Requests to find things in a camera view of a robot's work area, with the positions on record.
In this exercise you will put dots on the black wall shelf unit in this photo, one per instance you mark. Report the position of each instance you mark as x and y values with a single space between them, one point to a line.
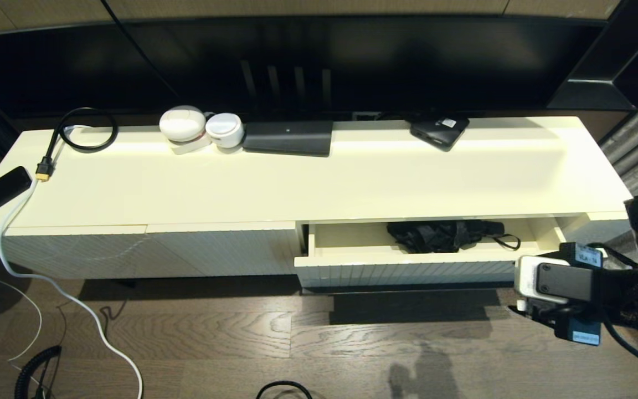
601 88

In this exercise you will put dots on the large white round device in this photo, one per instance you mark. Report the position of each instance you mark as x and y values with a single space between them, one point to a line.
181 124

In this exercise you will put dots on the white TV cabinet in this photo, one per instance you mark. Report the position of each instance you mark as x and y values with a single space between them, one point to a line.
214 188

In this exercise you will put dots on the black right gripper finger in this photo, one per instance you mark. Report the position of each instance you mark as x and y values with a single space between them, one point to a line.
525 306
543 320

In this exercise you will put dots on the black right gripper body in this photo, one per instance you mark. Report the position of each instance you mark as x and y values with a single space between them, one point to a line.
582 324

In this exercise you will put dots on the black umbrella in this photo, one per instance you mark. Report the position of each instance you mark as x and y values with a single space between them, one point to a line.
435 235

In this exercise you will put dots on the black flat set-top box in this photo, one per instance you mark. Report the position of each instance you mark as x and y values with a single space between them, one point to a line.
288 137

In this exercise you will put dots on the small white round device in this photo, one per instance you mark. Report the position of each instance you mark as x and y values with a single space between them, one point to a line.
224 128

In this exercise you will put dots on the white fluted drawer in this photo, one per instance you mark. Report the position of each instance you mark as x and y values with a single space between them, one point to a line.
380 269

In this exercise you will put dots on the small black box white label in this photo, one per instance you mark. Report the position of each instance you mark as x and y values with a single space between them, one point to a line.
438 133

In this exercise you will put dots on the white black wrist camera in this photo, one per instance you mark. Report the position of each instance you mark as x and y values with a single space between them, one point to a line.
551 280

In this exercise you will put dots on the black television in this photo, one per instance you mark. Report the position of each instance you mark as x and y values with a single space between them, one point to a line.
352 55

